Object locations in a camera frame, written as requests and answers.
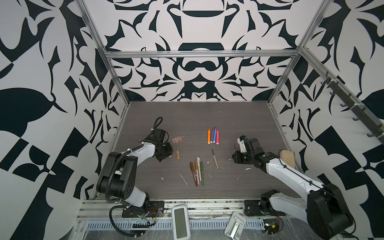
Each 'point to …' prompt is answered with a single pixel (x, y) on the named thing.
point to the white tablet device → (180, 222)
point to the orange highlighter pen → (209, 136)
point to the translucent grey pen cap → (175, 140)
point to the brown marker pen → (192, 170)
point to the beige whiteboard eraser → (287, 157)
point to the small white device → (234, 229)
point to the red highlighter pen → (217, 136)
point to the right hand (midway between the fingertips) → (234, 154)
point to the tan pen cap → (177, 155)
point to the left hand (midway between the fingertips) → (172, 149)
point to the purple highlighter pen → (212, 135)
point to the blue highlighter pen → (214, 140)
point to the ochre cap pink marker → (197, 172)
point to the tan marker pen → (215, 159)
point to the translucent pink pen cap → (177, 138)
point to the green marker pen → (202, 173)
